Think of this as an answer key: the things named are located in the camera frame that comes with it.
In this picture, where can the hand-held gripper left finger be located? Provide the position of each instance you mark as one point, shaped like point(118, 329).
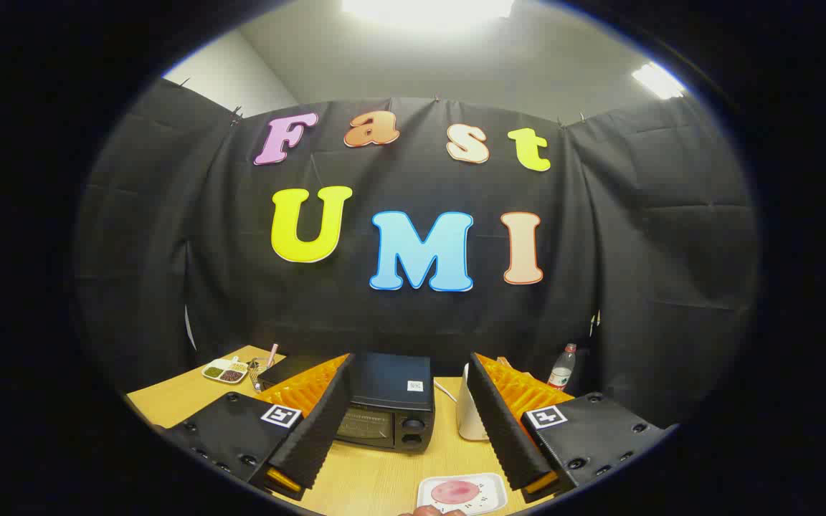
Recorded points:
point(316, 430)

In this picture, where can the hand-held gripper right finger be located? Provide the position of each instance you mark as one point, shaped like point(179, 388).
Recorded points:
point(502, 430)

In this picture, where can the white square plate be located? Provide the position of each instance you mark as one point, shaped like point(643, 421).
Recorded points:
point(493, 494)

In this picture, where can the pink round food slice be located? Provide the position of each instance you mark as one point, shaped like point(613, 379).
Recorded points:
point(456, 491)

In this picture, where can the black toaster oven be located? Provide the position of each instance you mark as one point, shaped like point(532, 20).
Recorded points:
point(391, 380)

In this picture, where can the white bread toaster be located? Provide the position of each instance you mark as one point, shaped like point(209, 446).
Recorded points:
point(469, 419)

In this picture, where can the clear plastic water bottle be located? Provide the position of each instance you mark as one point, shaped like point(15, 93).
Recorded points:
point(562, 373)

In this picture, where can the pink stick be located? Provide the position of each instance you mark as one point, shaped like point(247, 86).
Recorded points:
point(272, 355)

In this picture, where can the white divided dish of beans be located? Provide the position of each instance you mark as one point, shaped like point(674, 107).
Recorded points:
point(225, 371)

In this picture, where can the black backdrop cloth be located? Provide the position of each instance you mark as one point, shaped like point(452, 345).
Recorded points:
point(599, 251)

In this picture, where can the small ceiling light panel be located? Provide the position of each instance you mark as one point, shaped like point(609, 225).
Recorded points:
point(658, 80)

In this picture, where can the large ceiling light panel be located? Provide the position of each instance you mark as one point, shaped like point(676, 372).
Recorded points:
point(427, 11)

